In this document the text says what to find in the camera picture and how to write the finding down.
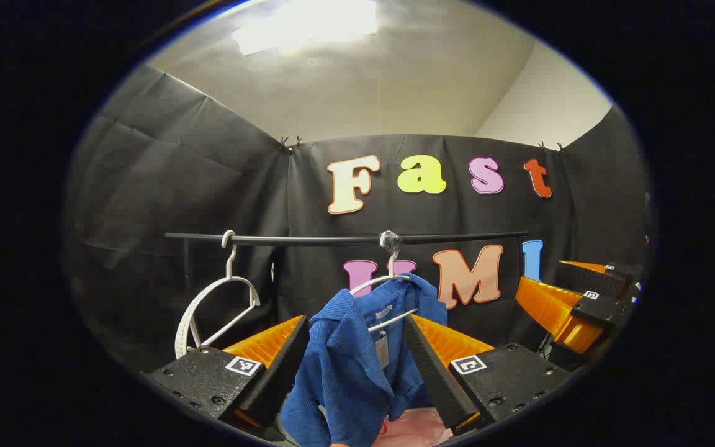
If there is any black backdrop cloth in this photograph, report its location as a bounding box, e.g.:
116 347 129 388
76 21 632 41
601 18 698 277
63 65 650 373

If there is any white hanger with taped hook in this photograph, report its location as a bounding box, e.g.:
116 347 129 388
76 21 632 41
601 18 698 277
349 231 420 333

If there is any blue corduroy shirt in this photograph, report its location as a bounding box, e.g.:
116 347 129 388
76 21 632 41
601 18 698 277
279 272 449 447

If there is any ceiling light panel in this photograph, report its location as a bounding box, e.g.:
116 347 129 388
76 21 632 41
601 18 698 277
232 0 379 56

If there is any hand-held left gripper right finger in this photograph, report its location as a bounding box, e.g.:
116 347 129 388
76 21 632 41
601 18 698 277
403 314 573 432

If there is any black clothes rail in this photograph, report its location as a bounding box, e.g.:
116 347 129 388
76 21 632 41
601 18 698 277
165 231 529 248

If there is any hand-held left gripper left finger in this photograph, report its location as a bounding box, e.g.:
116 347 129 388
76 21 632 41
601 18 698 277
144 315 310 429

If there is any white plastic hanger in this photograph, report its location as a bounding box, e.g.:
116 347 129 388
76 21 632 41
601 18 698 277
174 230 261 359

